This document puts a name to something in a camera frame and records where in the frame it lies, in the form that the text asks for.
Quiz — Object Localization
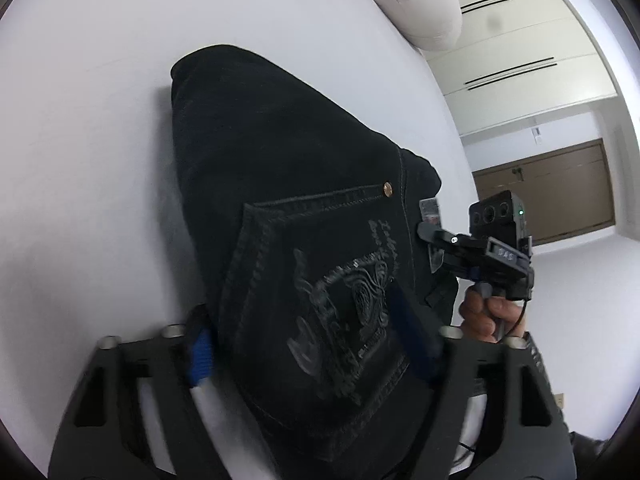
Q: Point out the black denim pants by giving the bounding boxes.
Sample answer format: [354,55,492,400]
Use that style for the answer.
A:
[171,46,458,479]

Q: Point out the person's right hand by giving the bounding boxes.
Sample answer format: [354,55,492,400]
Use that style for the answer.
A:
[459,287,526,344]

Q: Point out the black camera box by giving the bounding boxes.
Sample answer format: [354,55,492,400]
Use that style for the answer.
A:
[469,190,532,254]

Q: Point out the brown wooden door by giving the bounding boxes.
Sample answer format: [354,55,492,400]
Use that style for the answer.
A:
[473,140,615,245]

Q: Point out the white wardrobe with black handles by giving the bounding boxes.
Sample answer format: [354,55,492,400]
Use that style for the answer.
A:
[425,0,617,136]

